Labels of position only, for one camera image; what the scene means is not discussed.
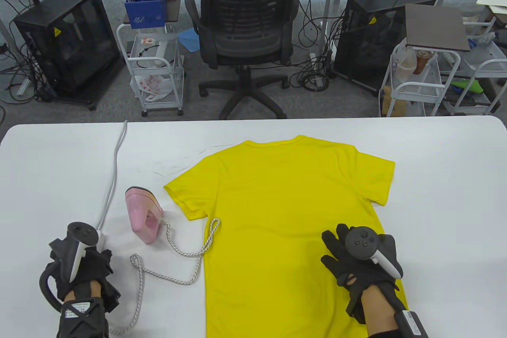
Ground black computer case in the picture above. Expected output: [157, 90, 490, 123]
[14, 0, 121, 111]
[332, 0, 436, 96]

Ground grey power strip cable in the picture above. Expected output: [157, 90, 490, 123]
[96, 120, 128, 231]

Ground person's right hand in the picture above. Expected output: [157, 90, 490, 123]
[320, 223, 404, 326]

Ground yellow t-shirt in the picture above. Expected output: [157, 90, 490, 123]
[164, 136, 396, 338]

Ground pink electric iron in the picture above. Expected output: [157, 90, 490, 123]
[125, 187, 164, 244]

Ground person's left hand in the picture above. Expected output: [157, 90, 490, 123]
[46, 237, 121, 313]

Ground white printed plastic bag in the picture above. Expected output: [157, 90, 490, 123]
[135, 74, 173, 101]

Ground green plastic item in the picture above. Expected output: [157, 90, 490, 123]
[452, 80, 484, 95]

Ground black wrist sensor box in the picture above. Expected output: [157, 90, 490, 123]
[393, 309, 429, 338]

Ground brown coffee cup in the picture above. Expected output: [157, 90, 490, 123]
[414, 50, 430, 75]

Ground translucent plastic jug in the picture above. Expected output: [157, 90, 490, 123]
[396, 51, 416, 81]

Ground white table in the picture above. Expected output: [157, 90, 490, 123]
[0, 115, 507, 338]

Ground blue cloth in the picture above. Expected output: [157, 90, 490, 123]
[177, 28, 200, 52]

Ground bundle of black cables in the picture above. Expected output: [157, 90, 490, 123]
[289, 49, 337, 93]
[0, 43, 52, 105]

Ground white metal cart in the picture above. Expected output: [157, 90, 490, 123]
[379, 39, 462, 117]
[440, 29, 507, 116]
[116, 0, 185, 117]

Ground person's right forearm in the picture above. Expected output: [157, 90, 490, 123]
[360, 285, 406, 338]

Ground grey white controller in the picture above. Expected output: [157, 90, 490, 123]
[39, 221, 99, 311]
[345, 226, 402, 279]

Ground white braided iron cord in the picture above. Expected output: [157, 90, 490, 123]
[107, 218, 221, 335]

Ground black mesh office chair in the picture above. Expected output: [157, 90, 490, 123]
[184, 0, 300, 120]

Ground brown paper bag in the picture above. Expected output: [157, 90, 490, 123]
[381, 86, 408, 116]

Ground black strapped wrist tracker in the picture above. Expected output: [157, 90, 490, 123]
[57, 296, 109, 338]

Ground dark brown board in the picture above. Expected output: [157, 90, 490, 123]
[405, 3, 471, 52]

